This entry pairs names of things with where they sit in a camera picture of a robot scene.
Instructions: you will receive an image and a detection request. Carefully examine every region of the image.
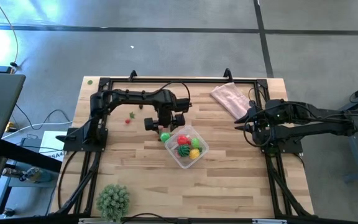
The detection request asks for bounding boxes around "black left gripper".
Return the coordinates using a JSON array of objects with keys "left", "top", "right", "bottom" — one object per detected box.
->
[{"left": 144, "top": 89, "right": 191, "bottom": 131}]

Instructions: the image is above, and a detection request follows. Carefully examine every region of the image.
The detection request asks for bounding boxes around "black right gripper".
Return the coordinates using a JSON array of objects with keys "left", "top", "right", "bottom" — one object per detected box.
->
[{"left": 234, "top": 100, "right": 275, "bottom": 139}]

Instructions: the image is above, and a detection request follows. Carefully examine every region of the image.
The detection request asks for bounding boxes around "striped green toy watermelon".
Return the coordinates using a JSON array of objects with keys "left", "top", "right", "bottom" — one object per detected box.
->
[{"left": 177, "top": 144, "right": 191, "bottom": 157}]

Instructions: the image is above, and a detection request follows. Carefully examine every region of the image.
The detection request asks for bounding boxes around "yellow toy fruit green stem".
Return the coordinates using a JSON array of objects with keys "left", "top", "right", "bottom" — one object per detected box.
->
[{"left": 188, "top": 146, "right": 204, "bottom": 160}]

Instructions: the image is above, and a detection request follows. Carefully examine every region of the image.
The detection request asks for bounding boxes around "clear plastic tupperware container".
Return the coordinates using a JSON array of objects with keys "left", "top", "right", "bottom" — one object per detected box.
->
[{"left": 164, "top": 125, "right": 209, "bottom": 170}]

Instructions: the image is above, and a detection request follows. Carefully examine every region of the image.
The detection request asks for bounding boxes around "pink folded cloth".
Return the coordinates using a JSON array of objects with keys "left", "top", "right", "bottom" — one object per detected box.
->
[{"left": 210, "top": 82, "right": 251, "bottom": 121}]

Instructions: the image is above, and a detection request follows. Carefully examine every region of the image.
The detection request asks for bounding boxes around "blue grey metal stand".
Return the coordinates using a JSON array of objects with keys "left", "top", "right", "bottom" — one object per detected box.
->
[{"left": 323, "top": 77, "right": 358, "bottom": 184}]

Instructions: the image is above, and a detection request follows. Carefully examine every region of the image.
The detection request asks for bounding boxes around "green artificial plant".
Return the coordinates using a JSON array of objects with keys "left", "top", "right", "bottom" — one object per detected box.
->
[{"left": 96, "top": 184, "right": 132, "bottom": 222}]

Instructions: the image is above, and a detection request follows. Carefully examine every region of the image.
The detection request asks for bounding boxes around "white printed sheet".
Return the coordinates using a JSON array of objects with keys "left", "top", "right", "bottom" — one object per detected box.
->
[{"left": 38, "top": 130, "right": 68, "bottom": 162}]

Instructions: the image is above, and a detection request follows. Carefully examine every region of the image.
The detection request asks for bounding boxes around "black desk crossbar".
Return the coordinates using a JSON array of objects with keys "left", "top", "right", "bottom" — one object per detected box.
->
[{"left": 0, "top": 139, "right": 63, "bottom": 174}]

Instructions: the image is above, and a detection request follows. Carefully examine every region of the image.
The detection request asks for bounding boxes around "grey metal bottle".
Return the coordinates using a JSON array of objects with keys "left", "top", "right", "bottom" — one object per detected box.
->
[{"left": 19, "top": 167, "right": 45, "bottom": 184}]

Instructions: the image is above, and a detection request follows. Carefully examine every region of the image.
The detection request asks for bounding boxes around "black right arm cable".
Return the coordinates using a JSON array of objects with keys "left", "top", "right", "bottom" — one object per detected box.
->
[{"left": 242, "top": 116, "right": 275, "bottom": 148}]

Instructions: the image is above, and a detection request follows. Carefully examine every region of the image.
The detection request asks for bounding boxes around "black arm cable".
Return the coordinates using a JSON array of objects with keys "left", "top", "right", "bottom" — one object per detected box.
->
[
  {"left": 242, "top": 116, "right": 275, "bottom": 148},
  {"left": 162, "top": 80, "right": 192, "bottom": 105}
]

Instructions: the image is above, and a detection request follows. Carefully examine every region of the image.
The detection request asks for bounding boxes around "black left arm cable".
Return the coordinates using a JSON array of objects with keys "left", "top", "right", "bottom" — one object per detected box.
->
[{"left": 162, "top": 80, "right": 192, "bottom": 105}]

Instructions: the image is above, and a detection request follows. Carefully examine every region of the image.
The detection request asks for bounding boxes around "black metal table frame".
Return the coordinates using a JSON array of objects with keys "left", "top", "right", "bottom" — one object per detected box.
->
[{"left": 52, "top": 68, "right": 316, "bottom": 220}]

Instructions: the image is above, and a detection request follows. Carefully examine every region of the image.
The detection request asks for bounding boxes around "white floor cable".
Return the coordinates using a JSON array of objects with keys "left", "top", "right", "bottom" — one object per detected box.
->
[{"left": 1, "top": 121, "right": 73, "bottom": 140}]

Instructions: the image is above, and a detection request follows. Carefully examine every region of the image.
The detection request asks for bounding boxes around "yellow hanging cable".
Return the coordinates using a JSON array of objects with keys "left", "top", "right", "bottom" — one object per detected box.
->
[{"left": 0, "top": 0, "right": 19, "bottom": 67}]

